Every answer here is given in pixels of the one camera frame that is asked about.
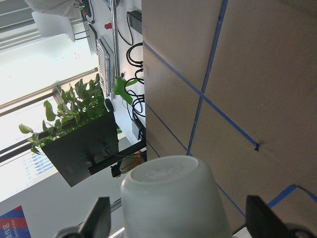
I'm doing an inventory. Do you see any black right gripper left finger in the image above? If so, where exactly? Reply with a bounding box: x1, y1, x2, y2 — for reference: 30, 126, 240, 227
78, 197, 111, 238

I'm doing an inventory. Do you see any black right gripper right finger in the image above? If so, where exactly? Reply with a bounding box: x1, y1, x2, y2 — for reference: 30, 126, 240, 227
246, 195, 290, 238

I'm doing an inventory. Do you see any pale green plastic cup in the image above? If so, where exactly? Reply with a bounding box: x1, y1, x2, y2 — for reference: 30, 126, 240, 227
121, 155, 232, 238

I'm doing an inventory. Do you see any black computer monitor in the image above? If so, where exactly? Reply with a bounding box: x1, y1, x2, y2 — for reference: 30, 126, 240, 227
42, 112, 119, 187

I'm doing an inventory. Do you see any green potted plant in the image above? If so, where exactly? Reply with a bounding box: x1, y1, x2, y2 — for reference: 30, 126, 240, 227
19, 73, 107, 155

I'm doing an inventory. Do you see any green grabber tool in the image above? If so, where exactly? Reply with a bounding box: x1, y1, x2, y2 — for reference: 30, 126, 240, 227
110, 0, 133, 105

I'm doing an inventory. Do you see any white keyboard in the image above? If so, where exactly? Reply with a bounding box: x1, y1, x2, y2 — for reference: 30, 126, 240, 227
96, 36, 114, 100

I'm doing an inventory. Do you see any black power adapter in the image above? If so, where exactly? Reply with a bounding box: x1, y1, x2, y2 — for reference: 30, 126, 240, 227
127, 10, 142, 34

